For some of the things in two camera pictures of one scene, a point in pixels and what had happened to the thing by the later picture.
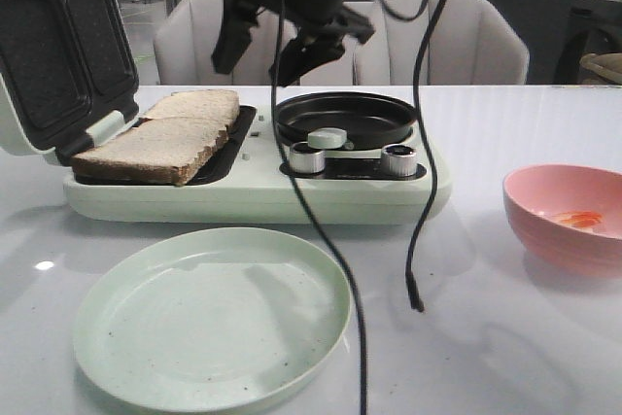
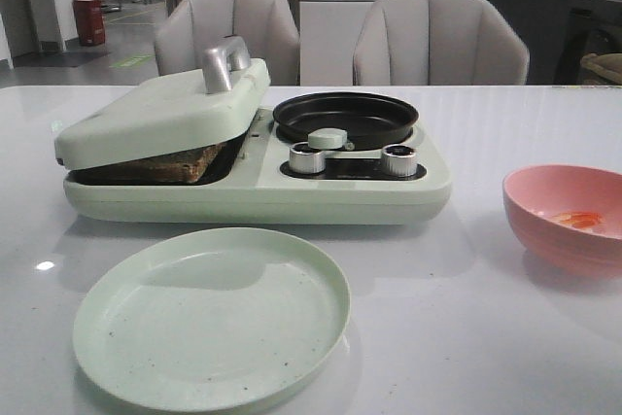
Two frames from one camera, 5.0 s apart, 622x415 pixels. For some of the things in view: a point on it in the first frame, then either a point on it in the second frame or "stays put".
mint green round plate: (210, 320) stays put
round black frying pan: (370, 121) stays put
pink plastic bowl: (570, 214) stays put
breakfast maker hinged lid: (68, 77) to (212, 105)
